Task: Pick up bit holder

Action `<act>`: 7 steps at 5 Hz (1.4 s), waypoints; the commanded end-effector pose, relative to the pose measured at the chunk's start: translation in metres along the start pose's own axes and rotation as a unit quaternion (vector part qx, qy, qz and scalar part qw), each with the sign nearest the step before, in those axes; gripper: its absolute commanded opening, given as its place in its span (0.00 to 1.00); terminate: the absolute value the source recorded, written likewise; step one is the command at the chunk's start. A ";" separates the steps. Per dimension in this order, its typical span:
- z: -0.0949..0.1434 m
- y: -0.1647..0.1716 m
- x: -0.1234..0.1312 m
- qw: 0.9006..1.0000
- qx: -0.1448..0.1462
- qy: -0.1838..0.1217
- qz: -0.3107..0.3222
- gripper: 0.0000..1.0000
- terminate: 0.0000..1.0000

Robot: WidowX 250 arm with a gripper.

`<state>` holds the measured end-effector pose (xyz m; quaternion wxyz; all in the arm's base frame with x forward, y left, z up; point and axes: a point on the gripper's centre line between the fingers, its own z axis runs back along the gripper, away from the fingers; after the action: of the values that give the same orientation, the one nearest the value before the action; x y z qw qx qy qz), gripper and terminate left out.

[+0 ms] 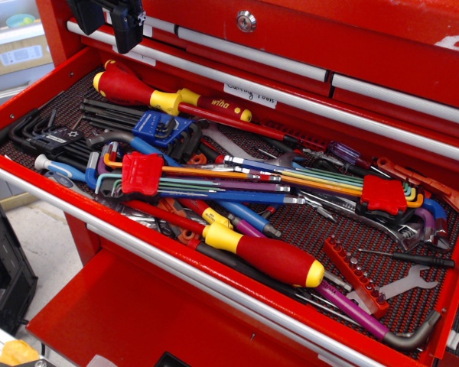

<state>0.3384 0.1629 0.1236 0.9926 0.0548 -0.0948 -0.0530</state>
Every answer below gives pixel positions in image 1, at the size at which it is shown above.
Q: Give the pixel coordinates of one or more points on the red holder coloured hex keys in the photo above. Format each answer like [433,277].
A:
[375,193]
[150,176]

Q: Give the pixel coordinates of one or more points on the red holder coloured hex keys left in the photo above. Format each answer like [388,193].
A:
[150,176]

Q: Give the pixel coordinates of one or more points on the blue holder black hex keys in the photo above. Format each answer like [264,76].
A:
[180,137]

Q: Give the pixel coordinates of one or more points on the blue white handle screwdriver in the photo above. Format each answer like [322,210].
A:
[42,162]

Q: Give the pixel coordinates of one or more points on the chrome adjustable wrench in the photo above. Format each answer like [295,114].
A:
[406,236]

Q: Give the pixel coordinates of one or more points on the red bit holder with bits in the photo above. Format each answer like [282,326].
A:
[366,295]

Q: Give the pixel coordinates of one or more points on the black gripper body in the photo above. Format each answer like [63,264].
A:
[89,14]

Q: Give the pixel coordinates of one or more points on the orange object bottom left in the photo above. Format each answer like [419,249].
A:
[16,352]

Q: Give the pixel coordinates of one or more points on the black computer case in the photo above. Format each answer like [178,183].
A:
[18,282]

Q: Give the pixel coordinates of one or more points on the open red tool drawer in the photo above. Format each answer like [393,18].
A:
[315,296]

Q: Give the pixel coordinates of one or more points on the large red yellow screwdriver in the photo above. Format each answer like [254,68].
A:
[119,84]
[280,260]

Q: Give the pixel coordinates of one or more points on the orange flat wrench tool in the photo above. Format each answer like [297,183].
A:
[448,194]

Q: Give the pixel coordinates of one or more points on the flat silver open wrench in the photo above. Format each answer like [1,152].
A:
[411,280]

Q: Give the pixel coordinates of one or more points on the black torx key set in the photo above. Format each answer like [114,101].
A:
[35,135]

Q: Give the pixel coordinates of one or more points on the purple handle screwdriver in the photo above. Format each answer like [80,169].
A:
[348,154]

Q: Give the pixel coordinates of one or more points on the red wiha screwdriver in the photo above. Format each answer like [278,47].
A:
[230,113]

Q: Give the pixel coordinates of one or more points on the red holder coloured hex keys right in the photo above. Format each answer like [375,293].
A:
[375,193]

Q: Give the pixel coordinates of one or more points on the large red yellow screwdriver rear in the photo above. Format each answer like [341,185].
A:
[119,84]

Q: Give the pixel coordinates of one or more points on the large purple hex key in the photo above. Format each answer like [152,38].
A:
[371,324]

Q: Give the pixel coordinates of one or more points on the silver drawer lock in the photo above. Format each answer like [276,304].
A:
[246,21]

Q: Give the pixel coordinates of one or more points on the white cutting tools label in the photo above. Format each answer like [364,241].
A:
[258,95]

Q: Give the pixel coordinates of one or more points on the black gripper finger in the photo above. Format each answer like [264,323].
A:
[128,28]

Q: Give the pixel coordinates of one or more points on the small black precision screwdriver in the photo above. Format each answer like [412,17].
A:
[432,261]

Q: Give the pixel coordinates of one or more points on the large red yellow screwdriver front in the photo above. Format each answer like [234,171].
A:
[280,260]

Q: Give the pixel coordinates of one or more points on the red metal tool chest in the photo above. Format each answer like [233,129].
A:
[367,46]

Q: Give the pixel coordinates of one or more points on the cardboard box with label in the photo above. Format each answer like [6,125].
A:
[24,54]

